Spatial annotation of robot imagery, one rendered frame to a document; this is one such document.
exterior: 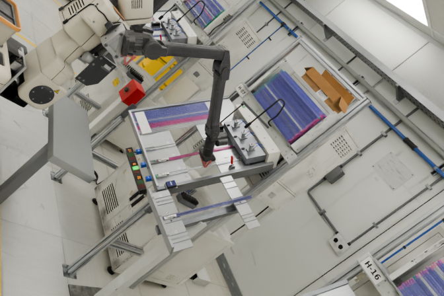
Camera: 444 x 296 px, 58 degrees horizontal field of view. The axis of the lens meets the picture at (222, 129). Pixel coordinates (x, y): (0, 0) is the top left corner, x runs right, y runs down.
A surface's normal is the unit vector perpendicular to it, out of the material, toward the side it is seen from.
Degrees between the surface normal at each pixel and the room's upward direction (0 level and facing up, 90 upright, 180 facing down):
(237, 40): 90
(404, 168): 90
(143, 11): 90
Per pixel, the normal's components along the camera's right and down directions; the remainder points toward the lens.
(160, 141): 0.12, -0.75
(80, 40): 0.41, 0.66
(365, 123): -0.53, -0.44
